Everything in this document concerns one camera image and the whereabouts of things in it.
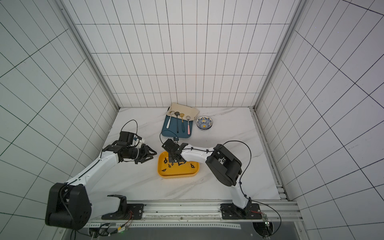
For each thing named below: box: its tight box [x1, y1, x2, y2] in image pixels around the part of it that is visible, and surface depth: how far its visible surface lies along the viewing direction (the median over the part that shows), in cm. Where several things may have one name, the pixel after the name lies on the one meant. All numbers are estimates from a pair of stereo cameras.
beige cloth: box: [166, 102, 200, 121], surface depth 120 cm
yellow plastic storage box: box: [157, 151, 200, 179], surface depth 88 cm
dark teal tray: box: [161, 115, 193, 138], surface depth 109 cm
